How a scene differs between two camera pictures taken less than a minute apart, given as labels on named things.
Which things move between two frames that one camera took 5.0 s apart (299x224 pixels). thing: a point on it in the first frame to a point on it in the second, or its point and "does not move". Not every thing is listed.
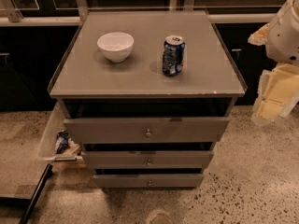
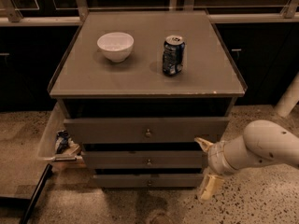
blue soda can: (173, 54) does not move
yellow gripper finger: (260, 36) to (225, 156)
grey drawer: (149, 160) does not move
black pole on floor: (32, 202) does not move
